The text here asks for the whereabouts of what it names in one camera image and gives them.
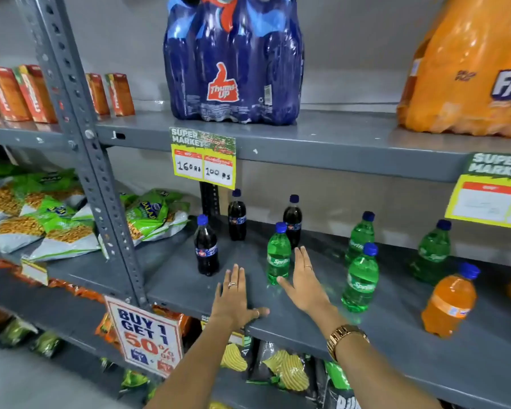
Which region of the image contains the white promotion sign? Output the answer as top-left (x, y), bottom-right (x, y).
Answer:
top-left (104, 295), bottom-right (184, 378)

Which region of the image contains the small cola bottle blue cap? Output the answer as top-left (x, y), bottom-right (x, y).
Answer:
top-left (283, 194), bottom-right (303, 249)
top-left (194, 214), bottom-right (220, 277)
top-left (228, 189), bottom-right (247, 242)

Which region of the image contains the small white shelf label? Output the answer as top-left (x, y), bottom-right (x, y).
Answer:
top-left (21, 260), bottom-right (49, 287)

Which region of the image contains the grey metal shelf rack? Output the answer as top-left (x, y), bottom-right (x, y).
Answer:
top-left (0, 0), bottom-right (511, 409)

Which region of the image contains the row of orange snack packets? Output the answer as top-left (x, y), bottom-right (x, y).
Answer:
top-left (0, 255), bottom-right (193, 350)

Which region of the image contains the orange wrapped soda bottle pack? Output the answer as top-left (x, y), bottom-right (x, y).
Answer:
top-left (397, 0), bottom-right (511, 138)

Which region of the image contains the green yellow price tag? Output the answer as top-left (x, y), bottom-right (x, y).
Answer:
top-left (169, 127), bottom-right (237, 190)
top-left (445, 152), bottom-right (511, 231)

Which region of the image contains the blue wrapped cola bottle pack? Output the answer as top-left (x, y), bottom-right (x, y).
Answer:
top-left (163, 0), bottom-right (305, 126)

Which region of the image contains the gold wristwatch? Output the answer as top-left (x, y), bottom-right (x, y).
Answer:
top-left (326, 324), bottom-right (370, 362)

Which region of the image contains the small green snack packet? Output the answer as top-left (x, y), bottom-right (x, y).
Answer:
top-left (30, 331), bottom-right (64, 359)
top-left (0, 317), bottom-right (39, 348)
top-left (119, 370), bottom-right (150, 390)

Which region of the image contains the black potato chips packet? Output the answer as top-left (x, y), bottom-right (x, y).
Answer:
top-left (247, 340), bottom-right (318, 398)
top-left (219, 336), bottom-right (255, 374)

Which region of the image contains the person's right hand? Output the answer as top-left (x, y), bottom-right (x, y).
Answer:
top-left (277, 246), bottom-right (331, 314)

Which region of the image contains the pile of green white snack packets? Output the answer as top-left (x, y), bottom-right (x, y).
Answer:
top-left (0, 162), bottom-right (191, 263)

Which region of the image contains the green black snack packet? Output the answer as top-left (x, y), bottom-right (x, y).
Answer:
top-left (321, 360), bottom-right (360, 409)

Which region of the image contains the person's right forearm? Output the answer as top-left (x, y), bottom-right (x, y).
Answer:
top-left (312, 304), bottom-right (442, 409)

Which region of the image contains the person's left forearm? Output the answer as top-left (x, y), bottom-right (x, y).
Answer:
top-left (146, 320), bottom-right (246, 409)

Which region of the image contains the person's left hand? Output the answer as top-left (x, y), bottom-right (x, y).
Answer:
top-left (211, 264), bottom-right (270, 331)

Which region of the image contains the green soda bottle blue cap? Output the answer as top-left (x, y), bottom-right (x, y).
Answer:
top-left (345, 211), bottom-right (376, 266)
top-left (267, 222), bottom-right (292, 286)
top-left (341, 243), bottom-right (380, 313)
top-left (411, 219), bottom-right (452, 286)

